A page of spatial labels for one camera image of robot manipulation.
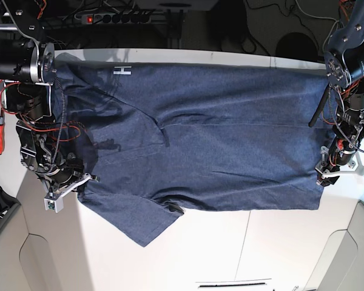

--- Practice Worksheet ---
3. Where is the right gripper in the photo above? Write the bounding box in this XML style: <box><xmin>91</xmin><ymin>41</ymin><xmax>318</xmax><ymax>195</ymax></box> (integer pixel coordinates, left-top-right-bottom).
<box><xmin>39</xmin><ymin>153</ymin><xmax>84</xmax><ymax>193</ymax></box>

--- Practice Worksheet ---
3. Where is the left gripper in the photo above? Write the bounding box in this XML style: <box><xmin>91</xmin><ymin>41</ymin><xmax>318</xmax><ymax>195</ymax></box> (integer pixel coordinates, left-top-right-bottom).
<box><xmin>316</xmin><ymin>138</ymin><xmax>356</xmax><ymax>187</ymax></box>

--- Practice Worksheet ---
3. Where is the blue-grey printed t-shirt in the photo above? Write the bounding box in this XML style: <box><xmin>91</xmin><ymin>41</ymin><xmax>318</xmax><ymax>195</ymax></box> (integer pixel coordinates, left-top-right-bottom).
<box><xmin>57</xmin><ymin>62</ymin><xmax>332</xmax><ymax>247</ymax></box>

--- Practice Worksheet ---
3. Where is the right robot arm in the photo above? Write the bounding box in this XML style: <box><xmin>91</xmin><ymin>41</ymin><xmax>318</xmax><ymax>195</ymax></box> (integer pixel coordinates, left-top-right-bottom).
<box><xmin>0</xmin><ymin>1</ymin><xmax>92</xmax><ymax>196</ymax></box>

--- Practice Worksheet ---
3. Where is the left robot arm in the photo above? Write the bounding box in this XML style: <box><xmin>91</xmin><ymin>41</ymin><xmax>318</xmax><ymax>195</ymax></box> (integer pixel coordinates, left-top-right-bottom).
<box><xmin>309</xmin><ymin>1</ymin><xmax>364</xmax><ymax>187</ymax></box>

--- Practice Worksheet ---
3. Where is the grey partition right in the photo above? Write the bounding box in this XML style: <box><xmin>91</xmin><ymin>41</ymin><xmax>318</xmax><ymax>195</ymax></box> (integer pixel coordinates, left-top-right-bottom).
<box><xmin>304</xmin><ymin>201</ymin><xmax>364</xmax><ymax>290</ymax></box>

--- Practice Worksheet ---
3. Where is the grey partition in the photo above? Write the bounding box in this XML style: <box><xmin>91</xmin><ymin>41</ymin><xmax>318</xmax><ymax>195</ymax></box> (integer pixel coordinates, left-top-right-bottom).
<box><xmin>304</xmin><ymin>201</ymin><xmax>364</xmax><ymax>290</ymax></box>
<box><xmin>0</xmin><ymin>205</ymin><xmax>62</xmax><ymax>291</ymax></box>

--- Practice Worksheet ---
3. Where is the grey partition left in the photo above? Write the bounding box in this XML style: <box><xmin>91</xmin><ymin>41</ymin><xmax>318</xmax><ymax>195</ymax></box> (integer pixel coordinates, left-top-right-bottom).
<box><xmin>0</xmin><ymin>205</ymin><xmax>62</xmax><ymax>291</ymax></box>

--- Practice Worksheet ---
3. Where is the black round floor object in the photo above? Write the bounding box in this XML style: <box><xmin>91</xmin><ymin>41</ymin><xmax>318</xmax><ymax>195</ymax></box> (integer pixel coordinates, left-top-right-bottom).
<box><xmin>275</xmin><ymin>32</ymin><xmax>318</xmax><ymax>62</ymax></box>

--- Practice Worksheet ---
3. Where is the black power strip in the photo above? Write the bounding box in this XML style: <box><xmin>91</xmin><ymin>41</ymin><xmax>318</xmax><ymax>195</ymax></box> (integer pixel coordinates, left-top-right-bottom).
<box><xmin>74</xmin><ymin>12</ymin><xmax>151</xmax><ymax>25</ymax></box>

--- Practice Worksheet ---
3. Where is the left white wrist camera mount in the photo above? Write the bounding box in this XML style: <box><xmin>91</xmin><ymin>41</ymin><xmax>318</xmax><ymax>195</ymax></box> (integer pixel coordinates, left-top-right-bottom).
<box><xmin>315</xmin><ymin>152</ymin><xmax>364</xmax><ymax>183</ymax></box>

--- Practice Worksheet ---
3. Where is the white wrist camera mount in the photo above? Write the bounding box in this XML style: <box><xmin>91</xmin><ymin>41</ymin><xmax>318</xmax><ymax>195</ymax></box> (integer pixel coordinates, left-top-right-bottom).
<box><xmin>41</xmin><ymin>173</ymin><xmax>100</xmax><ymax>213</ymax></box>
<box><xmin>315</xmin><ymin>152</ymin><xmax>364</xmax><ymax>183</ymax></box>

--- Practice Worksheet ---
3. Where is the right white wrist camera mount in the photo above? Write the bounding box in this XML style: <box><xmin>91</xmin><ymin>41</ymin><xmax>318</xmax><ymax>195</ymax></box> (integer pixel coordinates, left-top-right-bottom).
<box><xmin>41</xmin><ymin>173</ymin><xmax>100</xmax><ymax>213</ymax></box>

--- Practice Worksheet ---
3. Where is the orange handled screwdriver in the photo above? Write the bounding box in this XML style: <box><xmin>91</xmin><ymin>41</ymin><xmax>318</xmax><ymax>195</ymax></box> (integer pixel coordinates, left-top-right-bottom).
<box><xmin>0</xmin><ymin>109</ymin><xmax>5</xmax><ymax>155</ymax></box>

